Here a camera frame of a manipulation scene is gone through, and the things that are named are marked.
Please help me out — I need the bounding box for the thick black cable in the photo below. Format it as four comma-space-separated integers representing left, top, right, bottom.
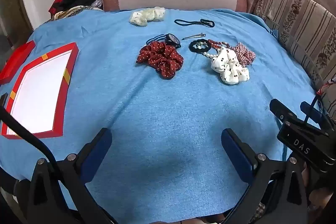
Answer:
0, 94, 62, 177

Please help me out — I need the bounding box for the metal hair clip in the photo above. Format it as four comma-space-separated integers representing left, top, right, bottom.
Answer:
181, 33, 206, 41

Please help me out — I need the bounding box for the cream patterned cloth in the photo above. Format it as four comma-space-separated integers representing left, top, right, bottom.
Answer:
51, 5, 104, 20

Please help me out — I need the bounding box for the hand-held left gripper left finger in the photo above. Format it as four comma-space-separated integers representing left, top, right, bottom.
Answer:
26, 128, 118, 224

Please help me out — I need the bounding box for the red bead bracelet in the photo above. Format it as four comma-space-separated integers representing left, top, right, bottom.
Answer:
207, 39, 231, 50

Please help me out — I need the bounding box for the small black scrunchie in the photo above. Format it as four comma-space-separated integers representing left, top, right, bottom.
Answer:
189, 40, 211, 53

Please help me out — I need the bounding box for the dark red dotted scrunchie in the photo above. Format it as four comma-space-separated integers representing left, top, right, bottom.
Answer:
136, 42, 184, 80

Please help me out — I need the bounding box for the red patterned fabric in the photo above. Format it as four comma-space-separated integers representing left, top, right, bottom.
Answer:
317, 76, 336, 96

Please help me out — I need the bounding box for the white black-dotted scrunchie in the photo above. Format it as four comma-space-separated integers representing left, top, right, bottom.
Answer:
211, 47, 250, 85

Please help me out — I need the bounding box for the striped floral sofa cover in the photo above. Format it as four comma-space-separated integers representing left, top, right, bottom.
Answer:
252, 0, 336, 119

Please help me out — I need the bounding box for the red checkered scrunchie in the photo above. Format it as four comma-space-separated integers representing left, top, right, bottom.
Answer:
231, 42, 256, 66

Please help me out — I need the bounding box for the cream dotted scrunchie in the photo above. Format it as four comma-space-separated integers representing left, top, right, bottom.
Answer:
129, 7, 166, 28

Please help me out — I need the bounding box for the black hair tie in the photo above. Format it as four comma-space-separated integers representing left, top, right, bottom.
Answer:
174, 18, 216, 28

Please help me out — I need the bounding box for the person's right hand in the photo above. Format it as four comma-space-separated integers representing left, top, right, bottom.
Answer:
301, 165, 332, 212

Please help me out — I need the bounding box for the pearl bracelet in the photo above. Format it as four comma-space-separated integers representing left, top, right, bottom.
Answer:
196, 40, 223, 59

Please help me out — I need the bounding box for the blue blanket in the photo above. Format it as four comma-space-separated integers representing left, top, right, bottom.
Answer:
0, 7, 323, 224

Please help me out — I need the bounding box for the brown wooden furniture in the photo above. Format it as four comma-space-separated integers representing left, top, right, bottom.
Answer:
0, 0, 33, 48

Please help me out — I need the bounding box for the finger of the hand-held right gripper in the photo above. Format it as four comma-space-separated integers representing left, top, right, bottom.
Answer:
300, 101, 329, 133
270, 98, 305, 125

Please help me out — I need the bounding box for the red box with white inside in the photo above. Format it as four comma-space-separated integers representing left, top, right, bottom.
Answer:
1, 42, 79, 140

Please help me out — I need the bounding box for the black wristwatch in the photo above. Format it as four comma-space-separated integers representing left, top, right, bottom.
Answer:
146, 33, 182, 49

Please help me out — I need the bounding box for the thin black cable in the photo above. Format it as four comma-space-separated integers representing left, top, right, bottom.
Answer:
304, 95, 319, 122

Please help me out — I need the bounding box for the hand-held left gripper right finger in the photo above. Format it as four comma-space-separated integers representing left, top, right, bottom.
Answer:
221, 128, 309, 224

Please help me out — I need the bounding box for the red box lid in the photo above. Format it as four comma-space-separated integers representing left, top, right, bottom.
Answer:
0, 40, 36, 84

